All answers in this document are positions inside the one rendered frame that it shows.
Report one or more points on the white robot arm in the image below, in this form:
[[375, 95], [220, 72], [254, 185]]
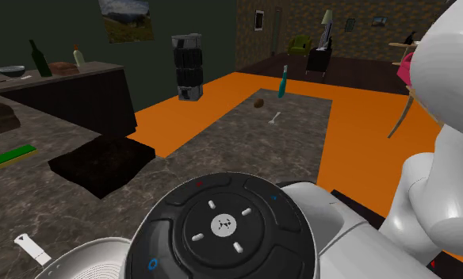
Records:
[[440, 162]]

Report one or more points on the brown potato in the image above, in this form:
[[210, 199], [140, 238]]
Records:
[[258, 103]]

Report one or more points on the white fork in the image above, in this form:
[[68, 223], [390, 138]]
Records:
[[274, 117]]

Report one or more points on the teal bottle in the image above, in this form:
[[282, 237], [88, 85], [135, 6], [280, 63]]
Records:
[[282, 85]]

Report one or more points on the black and grey tower appliance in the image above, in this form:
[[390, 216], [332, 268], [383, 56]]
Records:
[[188, 65]]

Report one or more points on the green armchair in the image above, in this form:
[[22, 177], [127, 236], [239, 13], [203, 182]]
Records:
[[300, 45]]

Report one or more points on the black side table with lamp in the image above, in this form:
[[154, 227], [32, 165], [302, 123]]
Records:
[[319, 60]]

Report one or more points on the dark kitchen cabinet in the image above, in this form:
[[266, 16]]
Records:
[[80, 100]]

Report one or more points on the pale bottle with orange cap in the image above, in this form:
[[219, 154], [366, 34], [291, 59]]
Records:
[[79, 57]]

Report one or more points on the wooden table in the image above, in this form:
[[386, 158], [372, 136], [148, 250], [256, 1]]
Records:
[[403, 110]]

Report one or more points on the reddish brown bread loaf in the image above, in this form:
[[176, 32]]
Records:
[[63, 69]]

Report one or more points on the pink object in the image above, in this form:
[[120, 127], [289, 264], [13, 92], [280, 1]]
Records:
[[404, 72]]

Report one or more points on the white frying pan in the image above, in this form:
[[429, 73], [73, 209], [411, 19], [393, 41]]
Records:
[[88, 262]]

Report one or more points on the dark green wine bottle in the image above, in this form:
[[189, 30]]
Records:
[[40, 61]]

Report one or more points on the green and yellow sponge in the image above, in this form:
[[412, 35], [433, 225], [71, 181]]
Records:
[[10, 155]]

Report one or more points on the grey bowl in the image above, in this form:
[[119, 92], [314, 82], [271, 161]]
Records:
[[11, 71]]

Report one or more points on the white framed wall picture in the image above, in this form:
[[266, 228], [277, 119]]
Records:
[[259, 20]]

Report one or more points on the small dark wall picture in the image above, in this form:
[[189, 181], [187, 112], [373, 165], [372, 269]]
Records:
[[349, 25]]

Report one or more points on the blue landscape wall picture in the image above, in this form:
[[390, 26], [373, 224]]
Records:
[[379, 21]]

